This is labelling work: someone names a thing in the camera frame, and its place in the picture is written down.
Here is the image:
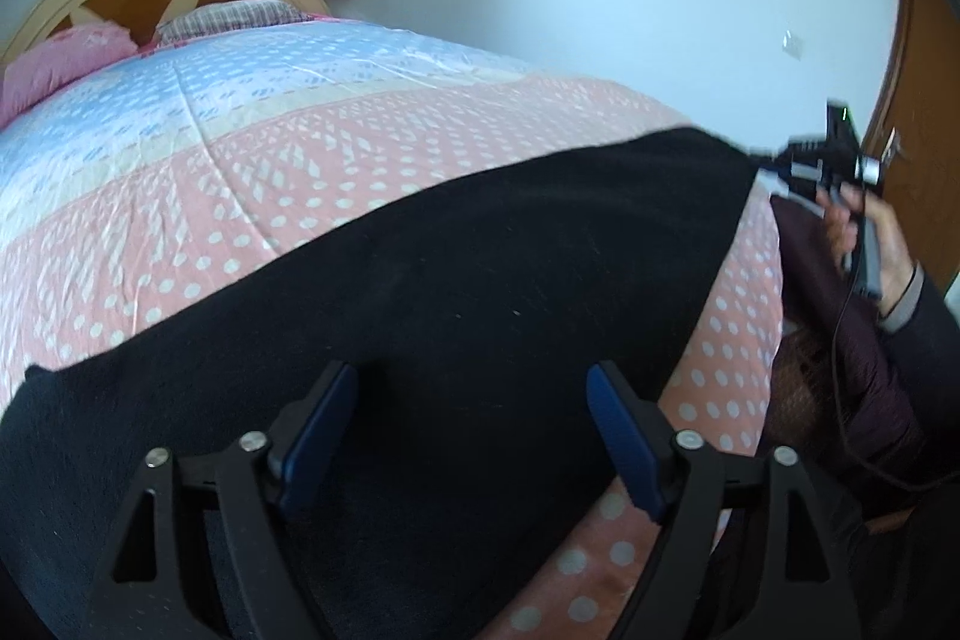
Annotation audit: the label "pink pillow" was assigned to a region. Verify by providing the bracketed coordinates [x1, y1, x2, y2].
[0, 21, 141, 129]

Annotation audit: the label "brown wooden door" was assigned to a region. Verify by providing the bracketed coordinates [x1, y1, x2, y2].
[861, 0, 960, 300]

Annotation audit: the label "person's dark maroon jacket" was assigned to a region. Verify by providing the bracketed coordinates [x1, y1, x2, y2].
[771, 196, 937, 492]

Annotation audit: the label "plaid pillow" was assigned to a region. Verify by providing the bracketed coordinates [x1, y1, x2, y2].
[154, 0, 310, 47]

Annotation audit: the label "pink blue polka dot quilt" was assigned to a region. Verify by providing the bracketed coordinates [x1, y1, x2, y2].
[0, 14, 788, 640]

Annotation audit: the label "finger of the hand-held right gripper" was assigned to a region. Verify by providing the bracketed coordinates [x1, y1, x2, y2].
[752, 143, 807, 199]

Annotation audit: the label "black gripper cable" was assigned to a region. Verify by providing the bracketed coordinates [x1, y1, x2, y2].
[827, 250, 947, 492]

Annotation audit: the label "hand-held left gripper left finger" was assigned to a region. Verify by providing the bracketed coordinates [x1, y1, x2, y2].
[88, 361, 359, 640]

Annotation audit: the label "person's right hand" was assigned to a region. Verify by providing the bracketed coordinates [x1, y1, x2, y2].
[816, 188, 920, 320]

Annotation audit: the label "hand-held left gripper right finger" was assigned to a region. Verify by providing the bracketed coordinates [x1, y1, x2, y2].
[587, 361, 865, 640]

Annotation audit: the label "person's right forearm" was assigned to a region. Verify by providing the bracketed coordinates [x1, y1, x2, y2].
[876, 261, 960, 378]

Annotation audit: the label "black pants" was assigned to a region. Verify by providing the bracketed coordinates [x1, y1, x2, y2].
[0, 126, 760, 640]

